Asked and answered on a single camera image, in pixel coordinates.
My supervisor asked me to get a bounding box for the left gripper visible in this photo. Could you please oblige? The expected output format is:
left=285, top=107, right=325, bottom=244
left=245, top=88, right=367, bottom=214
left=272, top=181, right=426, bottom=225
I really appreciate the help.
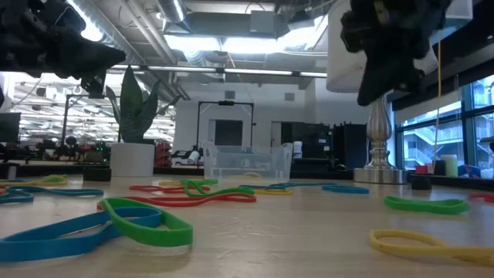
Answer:
left=0, top=0, right=127, bottom=97

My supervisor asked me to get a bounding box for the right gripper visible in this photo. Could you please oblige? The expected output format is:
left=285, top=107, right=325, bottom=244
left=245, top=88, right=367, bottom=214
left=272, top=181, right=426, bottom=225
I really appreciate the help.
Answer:
left=340, top=0, right=452, bottom=107

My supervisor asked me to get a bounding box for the green rubber band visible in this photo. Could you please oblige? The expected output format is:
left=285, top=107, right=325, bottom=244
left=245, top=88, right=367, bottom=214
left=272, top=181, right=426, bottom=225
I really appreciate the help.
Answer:
left=178, top=178, right=219, bottom=187
left=40, top=174, right=69, bottom=185
left=97, top=197, right=194, bottom=248
left=183, top=183, right=256, bottom=198
left=383, top=195, right=471, bottom=216

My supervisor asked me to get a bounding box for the teal rubber band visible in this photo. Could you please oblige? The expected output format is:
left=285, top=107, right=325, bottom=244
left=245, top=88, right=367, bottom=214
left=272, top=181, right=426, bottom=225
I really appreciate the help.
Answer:
left=0, top=185, right=105, bottom=205

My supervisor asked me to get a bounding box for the red rubber band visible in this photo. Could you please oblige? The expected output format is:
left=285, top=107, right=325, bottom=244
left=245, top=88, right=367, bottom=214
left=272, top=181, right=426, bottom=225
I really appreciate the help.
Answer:
left=128, top=185, right=211, bottom=195
left=96, top=192, right=258, bottom=209
left=469, top=192, right=494, bottom=204

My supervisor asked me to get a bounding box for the black rubber band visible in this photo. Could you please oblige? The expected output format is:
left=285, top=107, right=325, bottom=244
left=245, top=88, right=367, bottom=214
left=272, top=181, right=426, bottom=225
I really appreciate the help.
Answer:
left=410, top=175, right=433, bottom=191

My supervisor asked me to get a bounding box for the grey rubber band top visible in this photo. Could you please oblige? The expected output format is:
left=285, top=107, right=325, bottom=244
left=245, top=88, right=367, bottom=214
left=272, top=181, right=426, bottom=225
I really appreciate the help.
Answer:
left=239, top=181, right=337, bottom=191

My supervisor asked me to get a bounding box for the clear plastic bin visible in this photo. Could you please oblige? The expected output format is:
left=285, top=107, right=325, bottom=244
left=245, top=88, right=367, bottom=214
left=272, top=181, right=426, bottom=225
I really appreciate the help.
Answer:
left=201, top=141, right=294, bottom=182

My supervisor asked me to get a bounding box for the table lamp white shade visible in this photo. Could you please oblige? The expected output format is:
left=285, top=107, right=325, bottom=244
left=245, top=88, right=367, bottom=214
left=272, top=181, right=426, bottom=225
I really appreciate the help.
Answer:
left=326, top=0, right=439, bottom=185

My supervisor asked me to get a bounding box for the black cabinet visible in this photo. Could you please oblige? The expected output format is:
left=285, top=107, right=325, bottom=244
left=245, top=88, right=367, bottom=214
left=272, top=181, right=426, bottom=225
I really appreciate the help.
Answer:
left=280, top=121, right=367, bottom=171

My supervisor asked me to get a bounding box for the black computer monitor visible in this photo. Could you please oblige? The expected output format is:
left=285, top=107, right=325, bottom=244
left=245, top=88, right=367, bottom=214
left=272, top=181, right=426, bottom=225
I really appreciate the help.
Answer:
left=0, top=112, right=22, bottom=144

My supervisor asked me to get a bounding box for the snake plant in white pot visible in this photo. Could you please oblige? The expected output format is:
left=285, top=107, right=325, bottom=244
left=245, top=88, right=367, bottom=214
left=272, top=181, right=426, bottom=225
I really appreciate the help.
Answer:
left=104, top=64, right=182, bottom=178

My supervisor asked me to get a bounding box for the linear ceiling light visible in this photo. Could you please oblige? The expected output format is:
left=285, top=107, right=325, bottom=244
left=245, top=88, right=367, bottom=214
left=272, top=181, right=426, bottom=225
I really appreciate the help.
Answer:
left=107, top=64, right=328, bottom=79

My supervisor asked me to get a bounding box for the pale green cup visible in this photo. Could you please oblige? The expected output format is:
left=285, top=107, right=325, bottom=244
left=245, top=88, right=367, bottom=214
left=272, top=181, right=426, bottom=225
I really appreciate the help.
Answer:
left=441, top=154, right=459, bottom=178

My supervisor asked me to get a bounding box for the blue box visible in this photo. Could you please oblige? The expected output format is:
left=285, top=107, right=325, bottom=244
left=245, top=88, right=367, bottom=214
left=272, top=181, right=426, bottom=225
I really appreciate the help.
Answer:
left=458, top=164, right=482, bottom=179

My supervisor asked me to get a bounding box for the black shelf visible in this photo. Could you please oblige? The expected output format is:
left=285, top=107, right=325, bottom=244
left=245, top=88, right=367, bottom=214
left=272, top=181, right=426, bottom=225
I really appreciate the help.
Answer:
left=408, top=172, right=494, bottom=192

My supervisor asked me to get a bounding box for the black metal gantry frame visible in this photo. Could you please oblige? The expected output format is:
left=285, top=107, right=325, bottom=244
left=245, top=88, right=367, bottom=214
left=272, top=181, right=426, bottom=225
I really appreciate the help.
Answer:
left=61, top=93, right=107, bottom=155
left=195, top=100, right=256, bottom=155

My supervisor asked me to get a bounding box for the silver ventilation duct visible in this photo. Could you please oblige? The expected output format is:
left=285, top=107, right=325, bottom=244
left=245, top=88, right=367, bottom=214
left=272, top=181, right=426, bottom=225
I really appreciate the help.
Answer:
left=156, top=0, right=191, bottom=32

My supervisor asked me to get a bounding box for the black aluminium rig frame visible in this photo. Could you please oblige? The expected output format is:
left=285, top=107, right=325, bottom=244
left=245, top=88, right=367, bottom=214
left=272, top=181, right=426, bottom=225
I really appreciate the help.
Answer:
left=0, top=162, right=354, bottom=181

